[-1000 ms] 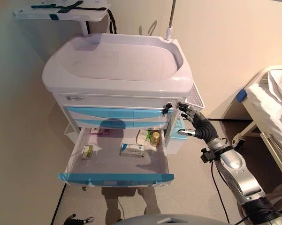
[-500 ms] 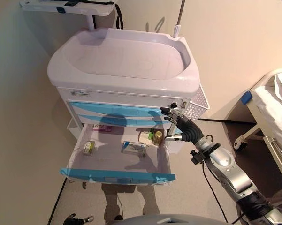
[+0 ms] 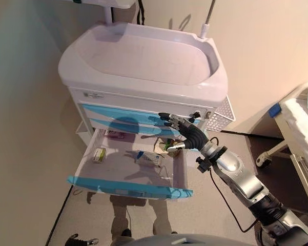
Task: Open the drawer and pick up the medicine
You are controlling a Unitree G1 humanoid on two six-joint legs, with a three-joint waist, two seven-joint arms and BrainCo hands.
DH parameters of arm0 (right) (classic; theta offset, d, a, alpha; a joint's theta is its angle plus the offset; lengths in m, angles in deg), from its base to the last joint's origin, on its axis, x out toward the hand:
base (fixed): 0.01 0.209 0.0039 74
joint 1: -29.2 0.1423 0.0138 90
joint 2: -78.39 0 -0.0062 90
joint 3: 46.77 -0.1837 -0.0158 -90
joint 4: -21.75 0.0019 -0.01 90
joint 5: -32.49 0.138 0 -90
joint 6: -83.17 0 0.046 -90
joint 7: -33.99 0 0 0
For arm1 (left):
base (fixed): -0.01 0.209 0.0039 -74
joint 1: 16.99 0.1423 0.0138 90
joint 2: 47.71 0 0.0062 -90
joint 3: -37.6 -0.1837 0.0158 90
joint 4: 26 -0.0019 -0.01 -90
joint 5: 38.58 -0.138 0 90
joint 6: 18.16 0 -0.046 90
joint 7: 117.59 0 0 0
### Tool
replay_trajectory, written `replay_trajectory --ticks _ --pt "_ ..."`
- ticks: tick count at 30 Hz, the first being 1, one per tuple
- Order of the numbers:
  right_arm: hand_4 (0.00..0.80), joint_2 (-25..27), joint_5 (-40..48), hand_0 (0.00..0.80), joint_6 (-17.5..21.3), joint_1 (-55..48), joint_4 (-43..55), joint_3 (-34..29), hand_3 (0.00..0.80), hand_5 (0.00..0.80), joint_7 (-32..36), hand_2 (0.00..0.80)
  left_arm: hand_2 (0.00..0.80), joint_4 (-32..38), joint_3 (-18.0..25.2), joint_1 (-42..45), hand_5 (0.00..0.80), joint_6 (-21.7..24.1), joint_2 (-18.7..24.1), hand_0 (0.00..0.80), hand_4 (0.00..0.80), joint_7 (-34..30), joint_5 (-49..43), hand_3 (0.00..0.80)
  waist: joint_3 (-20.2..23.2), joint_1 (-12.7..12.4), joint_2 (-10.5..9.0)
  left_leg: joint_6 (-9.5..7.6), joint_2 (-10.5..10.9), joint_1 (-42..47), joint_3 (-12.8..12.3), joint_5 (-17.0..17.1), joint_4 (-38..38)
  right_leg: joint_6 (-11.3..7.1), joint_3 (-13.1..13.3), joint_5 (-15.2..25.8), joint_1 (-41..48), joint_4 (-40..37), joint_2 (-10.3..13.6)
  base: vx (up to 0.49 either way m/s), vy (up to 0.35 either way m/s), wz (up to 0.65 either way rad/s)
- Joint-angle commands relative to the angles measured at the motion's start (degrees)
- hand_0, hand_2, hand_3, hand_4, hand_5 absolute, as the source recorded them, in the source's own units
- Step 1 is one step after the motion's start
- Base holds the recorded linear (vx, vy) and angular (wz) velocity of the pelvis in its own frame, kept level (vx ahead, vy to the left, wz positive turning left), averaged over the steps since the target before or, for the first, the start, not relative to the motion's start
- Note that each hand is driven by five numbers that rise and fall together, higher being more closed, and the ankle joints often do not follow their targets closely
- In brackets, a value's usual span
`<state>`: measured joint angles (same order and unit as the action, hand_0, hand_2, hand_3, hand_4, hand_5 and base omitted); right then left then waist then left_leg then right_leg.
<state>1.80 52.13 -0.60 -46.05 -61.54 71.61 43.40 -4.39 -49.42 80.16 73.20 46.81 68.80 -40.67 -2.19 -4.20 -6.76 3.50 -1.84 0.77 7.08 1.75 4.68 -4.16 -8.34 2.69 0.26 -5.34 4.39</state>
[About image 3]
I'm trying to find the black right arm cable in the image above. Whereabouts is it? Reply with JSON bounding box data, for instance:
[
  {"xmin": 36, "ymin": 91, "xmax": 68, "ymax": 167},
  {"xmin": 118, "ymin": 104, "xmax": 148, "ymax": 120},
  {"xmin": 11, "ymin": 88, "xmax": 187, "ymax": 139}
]
[{"xmin": 209, "ymin": 137, "xmax": 262, "ymax": 233}]

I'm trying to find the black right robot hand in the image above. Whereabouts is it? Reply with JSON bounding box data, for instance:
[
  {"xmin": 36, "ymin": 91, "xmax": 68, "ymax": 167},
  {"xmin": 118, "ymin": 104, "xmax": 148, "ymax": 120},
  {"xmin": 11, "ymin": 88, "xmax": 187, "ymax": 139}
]
[{"xmin": 157, "ymin": 111, "xmax": 211, "ymax": 154}]

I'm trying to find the pink white medicine box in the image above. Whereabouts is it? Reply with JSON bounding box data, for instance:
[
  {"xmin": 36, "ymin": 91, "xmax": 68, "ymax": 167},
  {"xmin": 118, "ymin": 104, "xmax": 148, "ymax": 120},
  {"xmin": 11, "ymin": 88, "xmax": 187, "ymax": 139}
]
[{"xmin": 104, "ymin": 129, "xmax": 135, "ymax": 140}]

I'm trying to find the white bed sheet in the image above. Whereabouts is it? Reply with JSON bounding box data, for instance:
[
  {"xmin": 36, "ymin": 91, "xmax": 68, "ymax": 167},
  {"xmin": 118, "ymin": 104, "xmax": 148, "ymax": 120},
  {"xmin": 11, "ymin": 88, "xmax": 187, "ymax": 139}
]
[{"xmin": 283, "ymin": 84, "xmax": 308, "ymax": 175}]

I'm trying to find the white bed caster wheel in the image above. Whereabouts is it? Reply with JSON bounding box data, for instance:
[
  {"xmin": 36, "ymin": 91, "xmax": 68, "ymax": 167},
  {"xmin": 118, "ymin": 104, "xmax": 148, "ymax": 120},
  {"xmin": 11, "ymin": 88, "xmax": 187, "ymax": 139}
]
[{"xmin": 255, "ymin": 152, "xmax": 271, "ymax": 169}]

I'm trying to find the green white medicine box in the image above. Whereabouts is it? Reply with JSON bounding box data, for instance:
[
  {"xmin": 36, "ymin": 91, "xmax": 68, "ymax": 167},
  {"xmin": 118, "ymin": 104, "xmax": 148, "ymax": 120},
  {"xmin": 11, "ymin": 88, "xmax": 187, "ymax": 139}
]
[{"xmin": 92, "ymin": 148, "xmax": 107, "ymax": 163}]

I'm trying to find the grey robot torso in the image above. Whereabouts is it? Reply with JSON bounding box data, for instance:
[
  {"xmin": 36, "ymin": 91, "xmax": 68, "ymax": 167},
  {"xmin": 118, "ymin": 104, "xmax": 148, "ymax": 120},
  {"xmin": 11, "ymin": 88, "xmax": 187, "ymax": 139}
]
[{"xmin": 133, "ymin": 232, "xmax": 254, "ymax": 246}]

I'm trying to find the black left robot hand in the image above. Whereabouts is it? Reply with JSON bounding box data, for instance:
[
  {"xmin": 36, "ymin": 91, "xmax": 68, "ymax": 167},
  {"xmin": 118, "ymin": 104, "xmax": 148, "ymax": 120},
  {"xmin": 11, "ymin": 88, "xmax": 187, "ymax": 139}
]
[{"xmin": 65, "ymin": 233, "xmax": 99, "ymax": 246}]

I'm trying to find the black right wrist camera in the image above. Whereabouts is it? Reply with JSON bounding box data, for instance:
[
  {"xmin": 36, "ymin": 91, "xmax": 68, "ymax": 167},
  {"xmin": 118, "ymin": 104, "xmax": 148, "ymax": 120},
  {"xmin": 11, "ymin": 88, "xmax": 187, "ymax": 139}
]
[{"xmin": 196, "ymin": 156, "xmax": 211, "ymax": 174}]

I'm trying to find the black hanging cable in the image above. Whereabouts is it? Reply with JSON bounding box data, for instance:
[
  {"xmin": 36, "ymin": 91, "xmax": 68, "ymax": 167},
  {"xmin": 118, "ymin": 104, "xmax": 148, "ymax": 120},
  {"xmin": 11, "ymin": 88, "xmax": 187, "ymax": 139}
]
[{"xmin": 135, "ymin": 0, "xmax": 147, "ymax": 26}]

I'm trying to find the white medical cart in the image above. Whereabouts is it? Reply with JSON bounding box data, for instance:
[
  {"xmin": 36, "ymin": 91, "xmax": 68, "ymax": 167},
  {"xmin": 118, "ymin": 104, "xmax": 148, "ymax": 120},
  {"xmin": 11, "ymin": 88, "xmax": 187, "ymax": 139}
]
[{"xmin": 57, "ymin": 22, "xmax": 236, "ymax": 200}]

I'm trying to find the blue front cart drawer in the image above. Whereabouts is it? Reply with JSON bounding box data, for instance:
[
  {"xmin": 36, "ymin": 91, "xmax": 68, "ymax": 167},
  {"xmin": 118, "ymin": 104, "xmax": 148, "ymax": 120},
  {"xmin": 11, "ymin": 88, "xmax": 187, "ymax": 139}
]
[
  {"xmin": 66, "ymin": 128, "xmax": 194, "ymax": 200},
  {"xmin": 88, "ymin": 118, "xmax": 203, "ymax": 135},
  {"xmin": 81, "ymin": 104, "xmax": 204, "ymax": 129}
]

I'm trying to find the white perforated cart basket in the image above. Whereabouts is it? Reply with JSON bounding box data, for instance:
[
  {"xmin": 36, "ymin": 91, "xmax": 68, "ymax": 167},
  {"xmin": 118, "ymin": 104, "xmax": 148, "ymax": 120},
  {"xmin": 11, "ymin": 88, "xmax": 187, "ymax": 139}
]
[{"xmin": 204, "ymin": 96, "xmax": 236, "ymax": 133}]

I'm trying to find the metal IV pole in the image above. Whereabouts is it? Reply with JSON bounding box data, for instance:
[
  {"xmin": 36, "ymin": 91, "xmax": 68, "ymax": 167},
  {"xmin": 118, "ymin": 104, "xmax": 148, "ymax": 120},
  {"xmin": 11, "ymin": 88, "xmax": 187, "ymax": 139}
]
[{"xmin": 199, "ymin": 0, "xmax": 217, "ymax": 39}]

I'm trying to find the blue bed corner bumper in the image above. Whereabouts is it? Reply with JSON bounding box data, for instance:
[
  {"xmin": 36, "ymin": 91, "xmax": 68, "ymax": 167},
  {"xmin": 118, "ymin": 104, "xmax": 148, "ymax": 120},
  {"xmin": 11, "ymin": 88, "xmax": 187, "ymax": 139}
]
[{"xmin": 268, "ymin": 104, "xmax": 282, "ymax": 118}]

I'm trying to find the white cart post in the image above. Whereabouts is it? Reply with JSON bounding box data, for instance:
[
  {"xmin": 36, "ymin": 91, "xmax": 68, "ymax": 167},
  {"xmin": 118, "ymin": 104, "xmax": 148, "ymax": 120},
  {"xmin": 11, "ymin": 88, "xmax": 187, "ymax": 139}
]
[{"xmin": 102, "ymin": 0, "xmax": 114, "ymax": 25}]

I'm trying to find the blue white medicine box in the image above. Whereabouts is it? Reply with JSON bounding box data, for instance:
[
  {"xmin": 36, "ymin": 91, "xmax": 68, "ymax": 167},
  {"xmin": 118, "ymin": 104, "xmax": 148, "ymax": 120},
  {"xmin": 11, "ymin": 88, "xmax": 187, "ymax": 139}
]
[{"xmin": 134, "ymin": 151, "xmax": 163, "ymax": 167}]

